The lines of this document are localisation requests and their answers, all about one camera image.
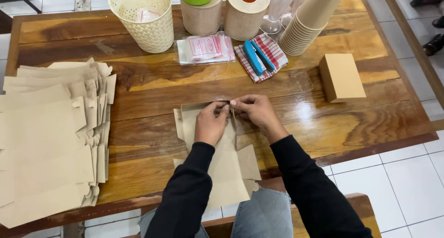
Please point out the person's left hand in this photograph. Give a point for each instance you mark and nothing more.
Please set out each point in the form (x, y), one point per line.
(208, 125)

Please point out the person's right hand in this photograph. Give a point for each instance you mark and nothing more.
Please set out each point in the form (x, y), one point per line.
(262, 116)

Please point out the blue stapler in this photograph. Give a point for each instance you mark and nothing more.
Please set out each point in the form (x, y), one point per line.
(255, 59)

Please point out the red checked cloth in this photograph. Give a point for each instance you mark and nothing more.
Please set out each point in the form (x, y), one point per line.
(274, 56)

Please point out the pack of clear zip bags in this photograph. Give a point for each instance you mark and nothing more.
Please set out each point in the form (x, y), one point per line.
(206, 49)

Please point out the closed kraft cardboard box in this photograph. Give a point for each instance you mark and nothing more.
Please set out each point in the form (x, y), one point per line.
(341, 75)

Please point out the beige paper roll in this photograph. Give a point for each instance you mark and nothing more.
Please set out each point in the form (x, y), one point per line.
(244, 21)
(202, 21)

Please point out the person's blue jeans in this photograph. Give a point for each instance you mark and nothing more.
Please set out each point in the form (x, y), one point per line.
(263, 213)

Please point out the stack of kraft paper cups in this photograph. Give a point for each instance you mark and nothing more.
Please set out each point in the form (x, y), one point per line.
(305, 26)

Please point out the stack of clear plastic glasses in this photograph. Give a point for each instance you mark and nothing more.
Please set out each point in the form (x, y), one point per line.
(294, 9)
(275, 12)

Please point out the cream perforated plastic basket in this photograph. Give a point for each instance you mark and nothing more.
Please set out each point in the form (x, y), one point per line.
(152, 33)

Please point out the small clear plastic packet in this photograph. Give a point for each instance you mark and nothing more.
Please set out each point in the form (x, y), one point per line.
(147, 15)

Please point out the wooden bench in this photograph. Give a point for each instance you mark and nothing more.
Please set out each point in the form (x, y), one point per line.
(357, 210)

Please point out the pile of flat kraft sheets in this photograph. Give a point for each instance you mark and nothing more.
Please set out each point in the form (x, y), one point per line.
(45, 144)

